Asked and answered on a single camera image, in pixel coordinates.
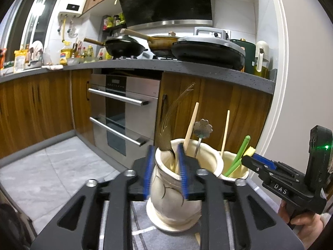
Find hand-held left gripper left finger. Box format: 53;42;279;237
31;144;157;250

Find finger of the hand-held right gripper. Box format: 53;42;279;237
253;153;280;171
241;156;276;181

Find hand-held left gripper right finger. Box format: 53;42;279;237
176;144;305;250

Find green chopstick with yellow end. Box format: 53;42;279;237
224;147;257;177

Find cream floral ceramic utensil holder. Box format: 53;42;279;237
149;139;250;226

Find light wooden chopstick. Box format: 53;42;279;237
183;102;200;150
221;110;231;153

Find silver spoon with flower handle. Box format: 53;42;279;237
193;119;213;158

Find person's right hand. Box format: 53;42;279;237
277;204;324;240

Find cream ceramic drip tray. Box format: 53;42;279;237
146;203;202;232

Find wooden base cabinet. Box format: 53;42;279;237
0;69;94;159
155;71;273;159

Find stainless steel built-in oven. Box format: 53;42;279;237
88;73;161;168

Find grey plaid tablecloth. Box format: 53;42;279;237
129;180;281;250

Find oil bottle with white top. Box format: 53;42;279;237
253;41;270;79

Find dark green kettle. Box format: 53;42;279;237
230;39;257;75

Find grey stone countertop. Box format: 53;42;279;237
0;59;276;94

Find black electric griddle grey lid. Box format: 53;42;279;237
171;35;246;71

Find row of condiment bottles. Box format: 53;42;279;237
71;45;112;63

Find white and grey kitchen appliance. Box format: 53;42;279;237
193;26;229;41

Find shelf of seasoning jars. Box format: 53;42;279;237
102;13;128;30

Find water heater pipes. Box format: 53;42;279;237
58;16;78;43

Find white cloth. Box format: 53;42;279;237
29;40;43;63

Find yellow food packet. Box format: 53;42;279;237
13;50;29;73

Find black range hood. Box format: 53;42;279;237
114;0;215;30

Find glass sliding door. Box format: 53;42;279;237
0;0;65;55

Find black frying pan wooden handle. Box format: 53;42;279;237
83;36;148;58

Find yellow pan with wooden handle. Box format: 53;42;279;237
122;29;183;56

